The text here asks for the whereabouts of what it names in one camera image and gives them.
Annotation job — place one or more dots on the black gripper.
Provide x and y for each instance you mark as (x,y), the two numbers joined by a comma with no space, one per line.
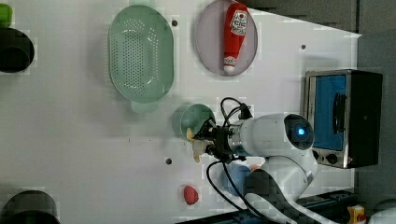
(221,149)

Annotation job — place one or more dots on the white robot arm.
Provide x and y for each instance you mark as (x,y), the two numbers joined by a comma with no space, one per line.
(285,142)

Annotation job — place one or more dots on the green mug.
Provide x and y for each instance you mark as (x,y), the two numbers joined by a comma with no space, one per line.
(190,116)

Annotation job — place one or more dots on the blue mug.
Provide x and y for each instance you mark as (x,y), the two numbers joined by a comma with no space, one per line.
(237,173)

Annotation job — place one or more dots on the orange slice toy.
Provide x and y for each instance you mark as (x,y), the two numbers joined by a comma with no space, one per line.
(255,167)

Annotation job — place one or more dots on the red plush strawberry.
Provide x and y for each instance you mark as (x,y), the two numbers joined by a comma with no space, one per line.
(190,195)

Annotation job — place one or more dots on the grey round plate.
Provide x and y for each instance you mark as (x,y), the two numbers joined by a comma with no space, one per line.
(209,39)

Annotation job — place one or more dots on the green perforated colander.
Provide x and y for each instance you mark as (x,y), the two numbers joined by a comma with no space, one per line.
(141,54)

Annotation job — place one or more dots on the red plush ketchup bottle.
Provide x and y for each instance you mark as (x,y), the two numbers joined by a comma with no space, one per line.
(235,29)

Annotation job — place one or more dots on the silver black toaster oven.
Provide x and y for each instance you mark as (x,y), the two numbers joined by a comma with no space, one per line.
(344,108)

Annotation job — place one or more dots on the yellow red emergency button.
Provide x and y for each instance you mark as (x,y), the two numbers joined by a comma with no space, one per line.
(356,215)

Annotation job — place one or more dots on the black cylinder lower left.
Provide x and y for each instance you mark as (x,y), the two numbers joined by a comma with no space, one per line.
(30,207)

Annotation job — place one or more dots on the black cylinder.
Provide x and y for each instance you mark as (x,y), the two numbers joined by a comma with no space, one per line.
(30,207)
(17,51)

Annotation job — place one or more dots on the black cylinder upper left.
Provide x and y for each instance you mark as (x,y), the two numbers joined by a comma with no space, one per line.
(17,51)

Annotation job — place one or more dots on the green object at corner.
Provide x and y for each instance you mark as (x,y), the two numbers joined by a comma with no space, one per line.
(6,12)

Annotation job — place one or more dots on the blue metal table frame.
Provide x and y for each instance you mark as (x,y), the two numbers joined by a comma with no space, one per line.
(330,205)

